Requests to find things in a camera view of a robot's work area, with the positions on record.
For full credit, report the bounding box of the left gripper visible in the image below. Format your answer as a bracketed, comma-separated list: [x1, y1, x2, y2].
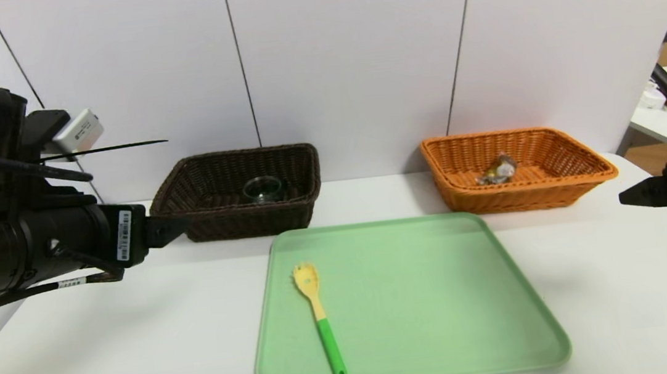
[17, 192, 195, 284]

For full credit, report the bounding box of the glass cup black handle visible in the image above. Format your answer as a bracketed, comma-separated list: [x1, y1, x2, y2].
[241, 174, 286, 206]

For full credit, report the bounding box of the chocolate cookie pack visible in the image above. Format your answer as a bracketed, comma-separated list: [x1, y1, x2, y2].
[473, 151, 521, 187]

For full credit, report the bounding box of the dark brown wicker basket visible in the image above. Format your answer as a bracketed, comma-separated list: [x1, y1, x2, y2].
[145, 142, 327, 248]

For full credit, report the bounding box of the orange wicker basket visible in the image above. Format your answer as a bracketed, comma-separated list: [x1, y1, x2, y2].
[419, 119, 622, 222]

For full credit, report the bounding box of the small white container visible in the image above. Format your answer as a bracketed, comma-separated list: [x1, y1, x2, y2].
[637, 81, 667, 112]

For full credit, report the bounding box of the light green plastic tray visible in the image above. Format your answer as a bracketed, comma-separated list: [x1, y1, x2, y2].
[240, 201, 573, 374]

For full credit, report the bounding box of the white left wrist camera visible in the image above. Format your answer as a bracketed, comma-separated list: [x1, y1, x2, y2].
[49, 107, 107, 156]

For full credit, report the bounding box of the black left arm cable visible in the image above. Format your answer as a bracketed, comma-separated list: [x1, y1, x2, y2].
[0, 268, 129, 317]

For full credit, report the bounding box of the yellow pasta spoon green handle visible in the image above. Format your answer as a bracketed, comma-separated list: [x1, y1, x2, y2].
[292, 259, 348, 374]

